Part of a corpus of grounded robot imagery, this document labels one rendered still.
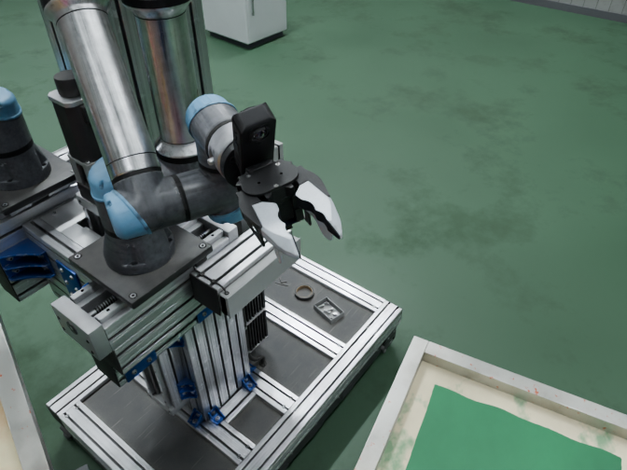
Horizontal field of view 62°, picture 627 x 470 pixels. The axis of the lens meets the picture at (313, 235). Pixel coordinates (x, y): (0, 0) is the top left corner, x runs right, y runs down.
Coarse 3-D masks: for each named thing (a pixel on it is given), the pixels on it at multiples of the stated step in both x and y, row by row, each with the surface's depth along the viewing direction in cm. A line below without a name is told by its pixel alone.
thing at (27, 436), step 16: (0, 320) 103; (0, 336) 101; (0, 352) 99; (0, 368) 97; (16, 368) 98; (0, 384) 96; (16, 384) 96; (16, 400) 94; (16, 416) 93; (32, 416) 93; (16, 432) 91; (32, 432) 92; (16, 448) 90; (32, 448) 90; (32, 464) 89; (48, 464) 89
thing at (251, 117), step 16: (240, 112) 58; (256, 112) 58; (240, 128) 58; (256, 128) 58; (272, 128) 60; (240, 144) 60; (256, 144) 62; (272, 144) 64; (240, 160) 65; (256, 160) 66; (272, 160) 68
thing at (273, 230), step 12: (264, 204) 60; (276, 204) 60; (264, 216) 59; (276, 216) 58; (264, 228) 57; (276, 228) 57; (276, 240) 56; (288, 240) 56; (276, 252) 60; (288, 252) 56
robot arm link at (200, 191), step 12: (204, 168) 78; (180, 180) 79; (192, 180) 79; (204, 180) 79; (216, 180) 79; (192, 192) 78; (204, 192) 79; (216, 192) 80; (228, 192) 81; (192, 204) 79; (204, 204) 80; (216, 204) 81; (228, 204) 82; (192, 216) 80; (216, 216) 84; (228, 216) 84; (240, 216) 85
